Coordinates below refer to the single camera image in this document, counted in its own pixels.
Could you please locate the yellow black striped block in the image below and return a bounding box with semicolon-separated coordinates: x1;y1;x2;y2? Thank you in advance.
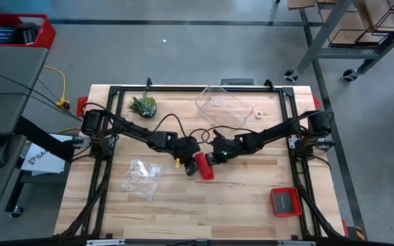
347;225;366;242

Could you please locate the silver bracket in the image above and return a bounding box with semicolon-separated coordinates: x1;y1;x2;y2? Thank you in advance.
276;240;317;246
86;238;127;246

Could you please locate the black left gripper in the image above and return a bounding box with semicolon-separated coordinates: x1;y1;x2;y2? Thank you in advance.
173;143;202;178

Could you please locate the black desk base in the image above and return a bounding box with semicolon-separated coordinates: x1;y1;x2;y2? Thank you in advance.
4;115;77;219

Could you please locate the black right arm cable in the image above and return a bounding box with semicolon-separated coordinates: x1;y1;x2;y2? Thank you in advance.
187;124;253;145

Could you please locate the red tray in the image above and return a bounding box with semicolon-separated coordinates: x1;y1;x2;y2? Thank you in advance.
270;186;303;218

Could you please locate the black card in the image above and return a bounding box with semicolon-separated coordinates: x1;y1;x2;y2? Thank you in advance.
273;191;296;213

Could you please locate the blue striped battery pack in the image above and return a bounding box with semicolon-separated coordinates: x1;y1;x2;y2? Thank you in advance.
0;26;16;45

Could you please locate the white printed paper sheet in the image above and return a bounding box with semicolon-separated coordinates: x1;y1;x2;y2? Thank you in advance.
20;133;74;176

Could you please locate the crumpled clear plastic bag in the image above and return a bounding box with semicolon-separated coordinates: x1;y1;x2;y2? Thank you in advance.
120;159;164;202

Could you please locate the black battery box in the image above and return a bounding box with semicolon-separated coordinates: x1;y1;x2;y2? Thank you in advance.
14;21;42;46

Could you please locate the red plastic bin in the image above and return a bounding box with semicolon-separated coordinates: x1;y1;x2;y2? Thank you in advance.
0;12;57;51

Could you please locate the black device at table edge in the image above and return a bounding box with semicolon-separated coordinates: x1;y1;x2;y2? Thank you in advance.
220;78;255;87

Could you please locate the red bandage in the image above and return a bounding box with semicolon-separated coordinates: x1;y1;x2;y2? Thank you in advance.
194;152;215;181

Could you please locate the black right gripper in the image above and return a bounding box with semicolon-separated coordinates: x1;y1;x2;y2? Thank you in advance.
204;140;243;167

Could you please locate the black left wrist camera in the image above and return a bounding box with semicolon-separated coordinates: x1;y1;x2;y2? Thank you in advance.
177;135;198;150

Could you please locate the cardboard box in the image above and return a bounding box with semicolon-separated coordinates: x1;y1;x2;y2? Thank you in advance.
287;0;394;46

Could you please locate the clear plastic container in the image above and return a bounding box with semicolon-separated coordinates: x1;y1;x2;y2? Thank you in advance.
194;85;254;133

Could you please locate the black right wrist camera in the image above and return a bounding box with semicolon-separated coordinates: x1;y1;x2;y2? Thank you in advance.
211;131;229;145

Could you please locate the succulent in black pot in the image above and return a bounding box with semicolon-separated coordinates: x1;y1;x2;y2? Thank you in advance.
127;95;158;120

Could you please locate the black caster wheel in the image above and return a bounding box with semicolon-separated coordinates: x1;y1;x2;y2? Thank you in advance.
284;69;300;83
341;68;359;83

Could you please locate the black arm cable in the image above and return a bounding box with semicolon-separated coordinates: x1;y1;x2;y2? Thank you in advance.
187;124;253;145
148;113;193;144

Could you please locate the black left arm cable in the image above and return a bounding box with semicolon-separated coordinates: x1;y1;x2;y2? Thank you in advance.
148;113;193;144

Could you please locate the grey desk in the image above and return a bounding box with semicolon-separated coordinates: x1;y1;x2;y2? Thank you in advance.
0;44;50;226

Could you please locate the clear plastic wrapper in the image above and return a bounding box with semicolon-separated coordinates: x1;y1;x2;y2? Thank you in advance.
210;95;234;111

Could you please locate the black aluminium rig frame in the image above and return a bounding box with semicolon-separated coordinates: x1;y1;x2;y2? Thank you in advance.
55;77;347;241

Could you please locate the black wire rack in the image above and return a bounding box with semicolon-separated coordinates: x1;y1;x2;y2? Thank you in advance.
327;2;394;48

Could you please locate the yellow cable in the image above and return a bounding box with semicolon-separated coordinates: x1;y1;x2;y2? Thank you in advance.
42;64;81;135

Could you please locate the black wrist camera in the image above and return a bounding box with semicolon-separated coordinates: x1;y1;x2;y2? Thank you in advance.
211;131;229;145
177;135;198;150

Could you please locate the grey metal cart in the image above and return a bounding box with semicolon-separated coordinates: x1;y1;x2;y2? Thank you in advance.
284;0;394;83

